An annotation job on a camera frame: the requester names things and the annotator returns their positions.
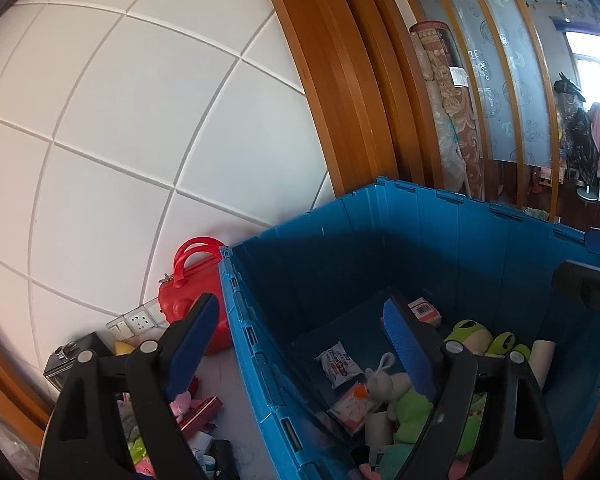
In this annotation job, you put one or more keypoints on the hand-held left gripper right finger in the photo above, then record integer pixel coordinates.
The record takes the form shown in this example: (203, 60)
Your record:
(410, 350)

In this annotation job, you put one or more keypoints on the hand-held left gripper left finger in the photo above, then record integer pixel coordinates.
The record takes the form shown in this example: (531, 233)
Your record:
(195, 340)

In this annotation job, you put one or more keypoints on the teal and pink plush toy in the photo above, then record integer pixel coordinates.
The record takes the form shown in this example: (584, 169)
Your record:
(400, 460)

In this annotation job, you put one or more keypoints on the blue plastic storage bin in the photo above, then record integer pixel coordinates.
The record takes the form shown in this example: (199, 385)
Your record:
(330, 270)

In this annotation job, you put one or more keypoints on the white box with red label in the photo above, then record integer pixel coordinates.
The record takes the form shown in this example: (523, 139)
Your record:
(425, 312)

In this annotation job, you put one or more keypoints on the white rabbit plush toy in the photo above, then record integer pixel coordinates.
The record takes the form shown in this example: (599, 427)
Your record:
(387, 385)

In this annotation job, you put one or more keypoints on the red handbag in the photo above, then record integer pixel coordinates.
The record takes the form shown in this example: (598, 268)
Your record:
(180, 300)

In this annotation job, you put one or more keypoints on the white stand base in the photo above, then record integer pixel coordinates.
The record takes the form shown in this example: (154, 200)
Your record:
(588, 193)

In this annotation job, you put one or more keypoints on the green frog plush toy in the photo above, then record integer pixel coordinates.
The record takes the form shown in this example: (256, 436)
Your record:
(467, 332)

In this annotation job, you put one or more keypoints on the light green plush toy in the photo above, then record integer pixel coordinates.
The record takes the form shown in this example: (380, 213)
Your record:
(415, 415)

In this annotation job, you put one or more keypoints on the maroon paper box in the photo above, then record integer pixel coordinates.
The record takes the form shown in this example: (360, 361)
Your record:
(202, 410)

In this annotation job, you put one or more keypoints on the yellow plush toy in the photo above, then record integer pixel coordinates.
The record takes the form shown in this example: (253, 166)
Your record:
(124, 348)

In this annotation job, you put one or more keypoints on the white printed packet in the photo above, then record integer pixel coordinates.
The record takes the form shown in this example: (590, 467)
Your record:
(337, 362)

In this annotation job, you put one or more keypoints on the pink and white packet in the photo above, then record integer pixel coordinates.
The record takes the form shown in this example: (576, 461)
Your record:
(352, 407)

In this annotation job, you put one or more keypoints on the white paper roll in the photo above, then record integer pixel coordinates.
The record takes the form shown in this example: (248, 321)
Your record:
(380, 427)
(542, 360)

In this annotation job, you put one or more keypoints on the dark hanging clothes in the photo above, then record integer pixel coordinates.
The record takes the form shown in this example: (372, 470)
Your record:
(577, 130)

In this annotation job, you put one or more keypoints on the small green packet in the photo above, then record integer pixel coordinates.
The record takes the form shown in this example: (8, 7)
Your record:
(137, 449)

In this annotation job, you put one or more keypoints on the black pouch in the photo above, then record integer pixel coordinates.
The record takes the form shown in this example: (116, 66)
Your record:
(226, 460)

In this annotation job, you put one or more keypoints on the black box with clasp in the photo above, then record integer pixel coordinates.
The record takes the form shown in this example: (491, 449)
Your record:
(60, 367)

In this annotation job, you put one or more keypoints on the frosted glass sliding door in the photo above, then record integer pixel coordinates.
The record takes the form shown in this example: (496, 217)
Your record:
(505, 85)

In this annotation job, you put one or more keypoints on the window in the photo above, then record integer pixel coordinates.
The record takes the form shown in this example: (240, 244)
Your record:
(592, 55)

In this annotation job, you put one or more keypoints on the rolled patterned carpet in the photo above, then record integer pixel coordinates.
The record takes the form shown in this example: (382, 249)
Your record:
(445, 100)

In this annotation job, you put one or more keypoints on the clear plastic bag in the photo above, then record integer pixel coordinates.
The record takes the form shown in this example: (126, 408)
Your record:
(5, 445)

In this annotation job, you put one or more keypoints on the white wall socket panel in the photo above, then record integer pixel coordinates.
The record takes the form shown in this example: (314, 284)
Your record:
(137, 322)

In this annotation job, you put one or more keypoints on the wooden wall trim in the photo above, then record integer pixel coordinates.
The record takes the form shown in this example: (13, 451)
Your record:
(10, 375)

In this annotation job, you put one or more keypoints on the wooden door frame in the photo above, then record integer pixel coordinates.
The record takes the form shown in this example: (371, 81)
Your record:
(340, 85)

